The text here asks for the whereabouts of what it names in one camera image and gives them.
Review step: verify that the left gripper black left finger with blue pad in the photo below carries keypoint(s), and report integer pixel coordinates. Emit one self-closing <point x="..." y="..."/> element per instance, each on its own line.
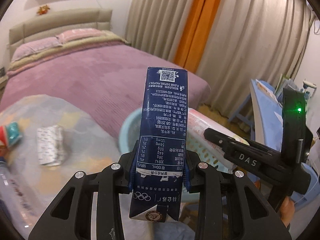
<point x="69" y="215"/>

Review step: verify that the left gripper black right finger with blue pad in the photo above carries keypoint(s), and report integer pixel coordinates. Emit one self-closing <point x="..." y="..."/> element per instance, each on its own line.
<point x="250" y="216"/>

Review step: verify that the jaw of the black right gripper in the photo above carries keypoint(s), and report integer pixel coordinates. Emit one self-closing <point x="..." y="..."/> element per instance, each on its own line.
<point x="219" y="139"/>

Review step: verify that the blue and white milk carton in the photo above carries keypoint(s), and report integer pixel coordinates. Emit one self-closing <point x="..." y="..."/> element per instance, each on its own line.
<point x="159" y="161"/>

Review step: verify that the person's right hand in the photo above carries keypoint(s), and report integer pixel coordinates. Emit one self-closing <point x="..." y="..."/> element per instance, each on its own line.
<point x="287" y="211"/>

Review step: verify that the blue stool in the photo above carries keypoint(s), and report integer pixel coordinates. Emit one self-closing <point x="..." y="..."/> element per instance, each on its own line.
<point x="244" y="113"/>

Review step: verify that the clear plastic water bottle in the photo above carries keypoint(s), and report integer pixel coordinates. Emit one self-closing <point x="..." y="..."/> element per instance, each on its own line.
<point x="17" y="204"/>

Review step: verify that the crumpled white patterned paper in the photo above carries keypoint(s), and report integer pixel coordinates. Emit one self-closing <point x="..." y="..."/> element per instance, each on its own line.
<point x="50" y="149"/>

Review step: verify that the light blue plastic basket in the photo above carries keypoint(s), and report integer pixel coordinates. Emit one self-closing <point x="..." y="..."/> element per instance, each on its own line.
<point x="197" y="124"/>

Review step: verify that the red white paper cup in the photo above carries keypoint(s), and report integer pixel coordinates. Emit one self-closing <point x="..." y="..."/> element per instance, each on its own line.
<point x="8" y="136"/>

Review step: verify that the orange curtain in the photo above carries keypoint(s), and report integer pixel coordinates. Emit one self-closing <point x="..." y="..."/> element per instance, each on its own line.
<point x="195" y="34"/>

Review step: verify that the beige curtain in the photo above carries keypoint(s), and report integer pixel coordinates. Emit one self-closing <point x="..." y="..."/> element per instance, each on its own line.
<point x="249" y="39"/>

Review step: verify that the bed with purple cover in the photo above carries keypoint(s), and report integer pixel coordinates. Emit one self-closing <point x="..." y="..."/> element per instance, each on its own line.
<point x="102" y="76"/>

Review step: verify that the purple pillow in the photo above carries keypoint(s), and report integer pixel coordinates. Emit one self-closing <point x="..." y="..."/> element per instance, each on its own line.
<point x="35" y="47"/>

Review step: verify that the pink pillow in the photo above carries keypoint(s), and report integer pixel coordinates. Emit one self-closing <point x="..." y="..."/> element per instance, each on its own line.
<point x="77" y="34"/>

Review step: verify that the beige padded headboard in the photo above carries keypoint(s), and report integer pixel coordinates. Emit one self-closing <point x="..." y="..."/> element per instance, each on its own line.
<point x="57" y="22"/>

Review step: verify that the orange plush toy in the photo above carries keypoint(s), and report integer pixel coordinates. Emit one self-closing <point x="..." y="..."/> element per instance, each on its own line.
<point x="42" y="10"/>

